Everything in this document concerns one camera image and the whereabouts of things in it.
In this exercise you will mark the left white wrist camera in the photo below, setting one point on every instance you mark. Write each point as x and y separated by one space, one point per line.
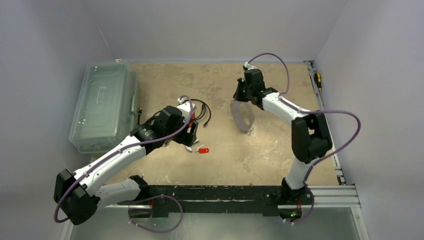
187 108

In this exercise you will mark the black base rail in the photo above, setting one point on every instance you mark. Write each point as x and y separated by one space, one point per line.
232 199

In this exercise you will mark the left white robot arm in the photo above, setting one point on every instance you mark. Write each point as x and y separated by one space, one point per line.
79 194

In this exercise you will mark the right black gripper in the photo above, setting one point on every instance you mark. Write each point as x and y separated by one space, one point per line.
240 91

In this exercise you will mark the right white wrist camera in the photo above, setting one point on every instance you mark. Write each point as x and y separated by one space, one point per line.
247 66

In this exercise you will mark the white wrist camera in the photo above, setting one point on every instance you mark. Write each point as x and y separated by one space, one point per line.
247 66
187 108

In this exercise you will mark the red handled adjustable wrench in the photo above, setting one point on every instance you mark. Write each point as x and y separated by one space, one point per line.
189 148

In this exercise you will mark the clear plastic storage box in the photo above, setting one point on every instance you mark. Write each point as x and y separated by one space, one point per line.
107 107

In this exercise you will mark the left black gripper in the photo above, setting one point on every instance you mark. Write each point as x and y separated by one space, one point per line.
187 138

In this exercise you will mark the yellow black screwdriver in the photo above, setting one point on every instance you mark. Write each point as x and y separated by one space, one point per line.
318 81

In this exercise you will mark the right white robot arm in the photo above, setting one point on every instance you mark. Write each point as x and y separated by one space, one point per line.
310 135

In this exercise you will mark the red key tag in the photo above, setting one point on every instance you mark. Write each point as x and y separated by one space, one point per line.
201 150

